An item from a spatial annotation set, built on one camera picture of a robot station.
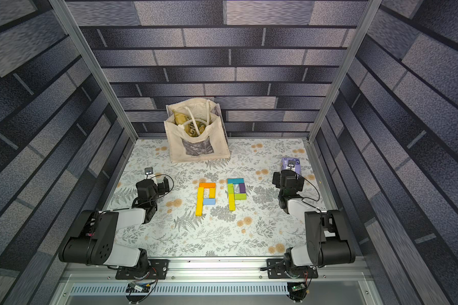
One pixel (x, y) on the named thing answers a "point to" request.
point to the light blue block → (209, 201)
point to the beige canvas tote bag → (196, 131)
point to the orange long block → (207, 185)
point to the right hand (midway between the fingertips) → (289, 172)
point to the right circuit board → (299, 287)
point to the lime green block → (240, 196)
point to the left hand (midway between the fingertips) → (155, 176)
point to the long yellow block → (200, 204)
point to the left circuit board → (133, 287)
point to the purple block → (242, 188)
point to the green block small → (230, 188)
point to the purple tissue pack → (284, 164)
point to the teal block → (235, 180)
